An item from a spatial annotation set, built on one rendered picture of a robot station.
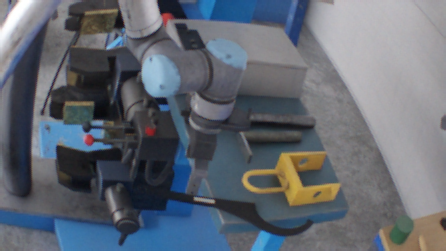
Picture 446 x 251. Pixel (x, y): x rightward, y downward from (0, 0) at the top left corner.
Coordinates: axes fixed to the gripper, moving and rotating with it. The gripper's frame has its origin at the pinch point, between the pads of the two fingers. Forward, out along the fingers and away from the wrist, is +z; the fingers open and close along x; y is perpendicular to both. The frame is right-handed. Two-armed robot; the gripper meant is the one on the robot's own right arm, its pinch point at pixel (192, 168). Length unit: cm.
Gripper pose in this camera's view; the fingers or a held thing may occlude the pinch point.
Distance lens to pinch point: 183.5
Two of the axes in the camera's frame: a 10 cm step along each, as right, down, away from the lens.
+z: -2.4, 7.8, 5.8
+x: 0.3, 6.1, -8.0
